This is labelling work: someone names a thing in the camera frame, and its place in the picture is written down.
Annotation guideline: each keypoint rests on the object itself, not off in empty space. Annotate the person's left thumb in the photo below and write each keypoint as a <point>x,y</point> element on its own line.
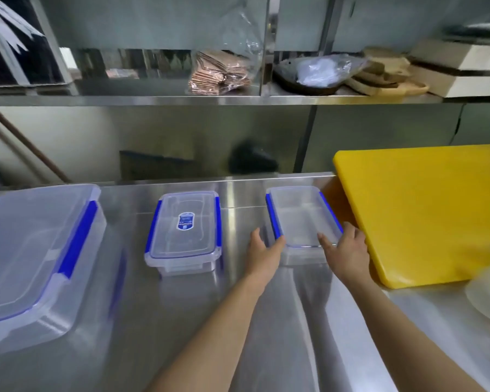
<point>278,243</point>

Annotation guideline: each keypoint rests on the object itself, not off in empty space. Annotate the person's right thumb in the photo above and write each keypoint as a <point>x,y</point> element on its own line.
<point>326,240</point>

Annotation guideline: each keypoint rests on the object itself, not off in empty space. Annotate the person's right forearm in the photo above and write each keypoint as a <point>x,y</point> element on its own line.
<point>396,338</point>

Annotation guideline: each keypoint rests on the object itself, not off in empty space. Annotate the black box with white papers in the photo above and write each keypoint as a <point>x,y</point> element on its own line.
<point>12,57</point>

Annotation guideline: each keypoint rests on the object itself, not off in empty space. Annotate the person's left hand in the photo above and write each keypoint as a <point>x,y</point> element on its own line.
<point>261,257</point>

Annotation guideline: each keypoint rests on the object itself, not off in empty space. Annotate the lidded clear container with label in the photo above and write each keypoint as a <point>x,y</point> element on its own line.
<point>183,232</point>

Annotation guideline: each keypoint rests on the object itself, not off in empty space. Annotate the dark round pan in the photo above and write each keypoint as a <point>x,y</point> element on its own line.
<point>288,79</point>

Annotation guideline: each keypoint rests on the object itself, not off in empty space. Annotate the person's left forearm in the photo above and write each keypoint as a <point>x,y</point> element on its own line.
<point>212,338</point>

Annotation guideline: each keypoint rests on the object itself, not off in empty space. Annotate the person's right hand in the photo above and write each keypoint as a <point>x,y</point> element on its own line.
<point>351,257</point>

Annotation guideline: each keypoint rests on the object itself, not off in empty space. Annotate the yellow cutting board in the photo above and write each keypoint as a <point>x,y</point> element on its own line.
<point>428,212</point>

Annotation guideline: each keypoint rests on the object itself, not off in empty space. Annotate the stainless steel shelf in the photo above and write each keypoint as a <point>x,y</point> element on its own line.
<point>147,95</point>

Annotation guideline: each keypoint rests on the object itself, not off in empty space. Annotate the clear plastic bag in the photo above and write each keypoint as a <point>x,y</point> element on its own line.
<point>249,36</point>

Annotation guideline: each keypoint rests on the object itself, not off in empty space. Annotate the white plastic bag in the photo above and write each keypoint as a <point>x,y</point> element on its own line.
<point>326,69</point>

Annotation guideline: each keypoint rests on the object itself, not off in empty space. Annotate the brown pipe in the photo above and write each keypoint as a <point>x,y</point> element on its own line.
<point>28,146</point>

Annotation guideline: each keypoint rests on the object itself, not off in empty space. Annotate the stack of brown paper packets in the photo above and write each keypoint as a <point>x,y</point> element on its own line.
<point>218,73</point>

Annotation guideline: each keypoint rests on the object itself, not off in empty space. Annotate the large clear blue-clip container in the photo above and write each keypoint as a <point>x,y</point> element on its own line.
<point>32,265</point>

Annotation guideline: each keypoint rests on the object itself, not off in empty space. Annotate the stack of wooden boards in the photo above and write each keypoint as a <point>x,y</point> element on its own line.
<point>388,81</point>

